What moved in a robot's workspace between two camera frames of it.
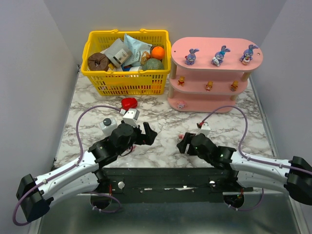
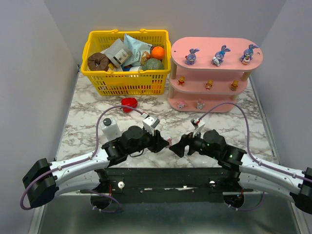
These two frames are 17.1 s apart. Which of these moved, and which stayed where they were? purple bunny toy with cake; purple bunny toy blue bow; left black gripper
Moved: left black gripper
Stayed: purple bunny toy blue bow; purple bunny toy with cake
